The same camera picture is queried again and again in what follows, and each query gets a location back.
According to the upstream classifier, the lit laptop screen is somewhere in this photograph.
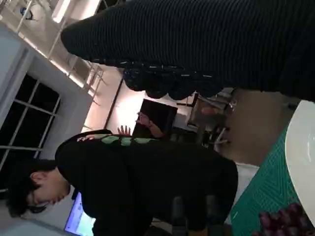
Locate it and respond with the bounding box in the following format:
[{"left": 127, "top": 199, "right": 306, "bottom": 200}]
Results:
[{"left": 64, "top": 191, "right": 96, "bottom": 234}]

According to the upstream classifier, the green cutting mat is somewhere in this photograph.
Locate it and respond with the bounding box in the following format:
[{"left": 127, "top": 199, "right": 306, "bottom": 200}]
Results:
[{"left": 230, "top": 125, "right": 315, "bottom": 236}]

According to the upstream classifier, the person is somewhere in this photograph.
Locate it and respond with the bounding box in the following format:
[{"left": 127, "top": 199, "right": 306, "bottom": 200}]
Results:
[
  {"left": 6, "top": 129, "right": 260, "bottom": 236},
  {"left": 118, "top": 110, "right": 173, "bottom": 141}
]

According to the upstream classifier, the dark-paned window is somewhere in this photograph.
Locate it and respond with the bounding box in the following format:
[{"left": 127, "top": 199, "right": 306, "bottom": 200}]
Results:
[{"left": 0, "top": 73, "right": 61, "bottom": 195}]

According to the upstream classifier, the white plate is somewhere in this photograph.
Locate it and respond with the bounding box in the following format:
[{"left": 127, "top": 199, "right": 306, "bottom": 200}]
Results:
[{"left": 284, "top": 99, "right": 315, "bottom": 227}]

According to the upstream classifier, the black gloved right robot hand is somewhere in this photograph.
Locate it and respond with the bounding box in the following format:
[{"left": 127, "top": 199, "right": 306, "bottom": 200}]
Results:
[{"left": 60, "top": 0, "right": 315, "bottom": 103}]

